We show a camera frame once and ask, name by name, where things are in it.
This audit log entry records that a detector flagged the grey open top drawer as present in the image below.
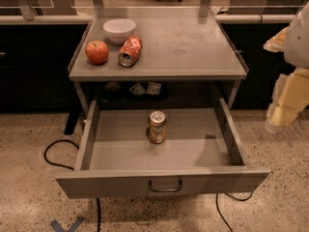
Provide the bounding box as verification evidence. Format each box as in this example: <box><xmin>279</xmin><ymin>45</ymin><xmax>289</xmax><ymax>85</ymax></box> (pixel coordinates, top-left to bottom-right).
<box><xmin>56</xmin><ymin>99</ymin><xmax>269</xmax><ymax>198</ymax></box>

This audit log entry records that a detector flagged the small packet right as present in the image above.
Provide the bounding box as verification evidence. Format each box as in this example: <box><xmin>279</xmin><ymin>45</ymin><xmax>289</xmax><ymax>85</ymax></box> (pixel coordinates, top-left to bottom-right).
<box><xmin>147</xmin><ymin>82</ymin><xmax>161</xmax><ymax>95</ymax></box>

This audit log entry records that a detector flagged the metal drawer handle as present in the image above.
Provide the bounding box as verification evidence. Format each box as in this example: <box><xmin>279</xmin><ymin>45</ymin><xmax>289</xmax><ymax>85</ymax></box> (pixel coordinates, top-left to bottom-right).
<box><xmin>148</xmin><ymin>180</ymin><xmax>183</xmax><ymax>193</ymax></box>

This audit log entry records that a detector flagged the small packet left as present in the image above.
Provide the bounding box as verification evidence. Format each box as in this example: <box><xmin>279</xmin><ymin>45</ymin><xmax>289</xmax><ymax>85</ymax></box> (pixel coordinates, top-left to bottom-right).
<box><xmin>129</xmin><ymin>83</ymin><xmax>146</xmax><ymax>96</ymax></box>

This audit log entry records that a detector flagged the orange soda can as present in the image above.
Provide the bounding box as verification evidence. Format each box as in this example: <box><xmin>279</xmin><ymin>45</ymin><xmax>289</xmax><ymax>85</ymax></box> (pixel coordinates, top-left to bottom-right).
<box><xmin>148</xmin><ymin>111</ymin><xmax>167</xmax><ymax>144</ymax></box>

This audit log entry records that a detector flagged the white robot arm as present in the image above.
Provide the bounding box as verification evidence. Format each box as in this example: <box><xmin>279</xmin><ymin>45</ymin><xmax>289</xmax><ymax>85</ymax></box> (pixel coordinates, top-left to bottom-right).
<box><xmin>264</xmin><ymin>3</ymin><xmax>309</xmax><ymax>133</ymax></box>

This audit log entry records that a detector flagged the red apple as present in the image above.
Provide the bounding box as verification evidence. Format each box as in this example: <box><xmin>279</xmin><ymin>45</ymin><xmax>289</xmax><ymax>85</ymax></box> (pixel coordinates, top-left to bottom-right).
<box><xmin>85</xmin><ymin>41</ymin><xmax>109</xmax><ymax>65</ymax></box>

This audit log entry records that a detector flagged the white bowl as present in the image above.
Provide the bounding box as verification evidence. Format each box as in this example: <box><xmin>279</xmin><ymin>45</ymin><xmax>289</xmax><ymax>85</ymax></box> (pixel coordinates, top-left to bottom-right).
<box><xmin>103</xmin><ymin>18</ymin><xmax>136</xmax><ymax>44</ymax></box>

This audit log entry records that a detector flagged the black floor cable left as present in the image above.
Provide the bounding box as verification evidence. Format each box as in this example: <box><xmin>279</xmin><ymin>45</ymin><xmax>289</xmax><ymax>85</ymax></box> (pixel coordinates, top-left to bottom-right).
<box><xmin>43</xmin><ymin>139</ymin><xmax>102</xmax><ymax>232</ymax></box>

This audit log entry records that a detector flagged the black floor cable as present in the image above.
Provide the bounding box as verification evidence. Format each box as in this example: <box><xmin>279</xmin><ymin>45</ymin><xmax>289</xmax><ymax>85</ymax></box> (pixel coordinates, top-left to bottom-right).
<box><xmin>214</xmin><ymin>191</ymin><xmax>254</xmax><ymax>232</ymax></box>
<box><xmin>43</xmin><ymin>139</ymin><xmax>102</xmax><ymax>232</ymax></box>

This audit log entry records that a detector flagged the red crushed soda can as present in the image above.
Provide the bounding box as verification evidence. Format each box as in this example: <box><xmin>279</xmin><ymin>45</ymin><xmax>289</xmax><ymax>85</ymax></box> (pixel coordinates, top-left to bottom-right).
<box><xmin>118</xmin><ymin>36</ymin><xmax>143</xmax><ymax>67</ymax></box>

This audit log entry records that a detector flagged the grey cabinet counter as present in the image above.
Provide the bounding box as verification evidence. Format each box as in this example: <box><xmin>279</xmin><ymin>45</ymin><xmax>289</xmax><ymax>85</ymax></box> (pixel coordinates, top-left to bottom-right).
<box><xmin>70</xmin><ymin>7</ymin><xmax>247</xmax><ymax>111</ymax></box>

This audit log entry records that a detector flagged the dark round object in cabinet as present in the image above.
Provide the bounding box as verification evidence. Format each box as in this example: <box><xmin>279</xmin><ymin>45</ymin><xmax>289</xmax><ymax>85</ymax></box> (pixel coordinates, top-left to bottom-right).
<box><xmin>102</xmin><ymin>82</ymin><xmax>122</xmax><ymax>101</ymax></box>

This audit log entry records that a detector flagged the black floor cable right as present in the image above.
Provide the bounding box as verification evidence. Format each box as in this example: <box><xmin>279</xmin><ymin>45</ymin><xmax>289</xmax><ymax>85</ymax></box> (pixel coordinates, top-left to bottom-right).
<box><xmin>214</xmin><ymin>191</ymin><xmax>254</xmax><ymax>232</ymax></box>

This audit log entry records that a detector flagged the small packet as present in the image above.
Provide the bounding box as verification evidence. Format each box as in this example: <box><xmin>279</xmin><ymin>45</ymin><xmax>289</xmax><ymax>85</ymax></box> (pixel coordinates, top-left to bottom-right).
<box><xmin>147</xmin><ymin>82</ymin><xmax>161</xmax><ymax>95</ymax></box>
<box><xmin>129</xmin><ymin>83</ymin><xmax>146</xmax><ymax>96</ymax></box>

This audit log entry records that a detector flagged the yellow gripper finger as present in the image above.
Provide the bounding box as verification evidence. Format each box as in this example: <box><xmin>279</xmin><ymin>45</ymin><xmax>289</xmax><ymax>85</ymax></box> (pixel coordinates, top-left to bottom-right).
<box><xmin>264</xmin><ymin>27</ymin><xmax>288</xmax><ymax>52</ymax></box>
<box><xmin>266</xmin><ymin>68</ymin><xmax>309</xmax><ymax>133</ymax></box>

